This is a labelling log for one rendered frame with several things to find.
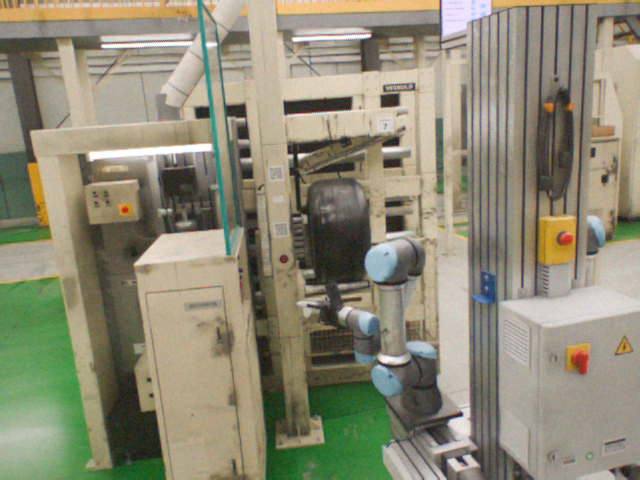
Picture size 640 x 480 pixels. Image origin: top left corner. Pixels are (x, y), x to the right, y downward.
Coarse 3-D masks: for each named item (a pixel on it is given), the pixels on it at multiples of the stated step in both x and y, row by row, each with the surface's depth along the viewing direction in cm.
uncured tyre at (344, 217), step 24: (312, 192) 278; (336, 192) 273; (360, 192) 275; (312, 216) 270; (336, 216) 267; (360, 216) 268; (312, 240) 273; (336, 240) 266; (360, 240) 267; (312, 264) 302; (336, 264) 272; (360, 264) 273
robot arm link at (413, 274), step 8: (416, 240) 186; (416, 248) 183; (424, 256) 187; (424, 264) 190; (408, 272) 190; (416, 272) 190; (416, 280) 195; (408, 288) 195; (408, 296) 197; (408, 304) 200
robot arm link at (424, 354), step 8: (408, 344) 201; (416, 344) 201; (424, 344) 202; (416, 352) 195; (424, 352) 194; (432, 352) 196; (416, 360) 193; (424, 360) 195; (432, 360) 196; (424, 368) 194; (432, 368) 197; (424, 376) 195; (432, 376) 197; (416, 384) 198; (424, 384) 197
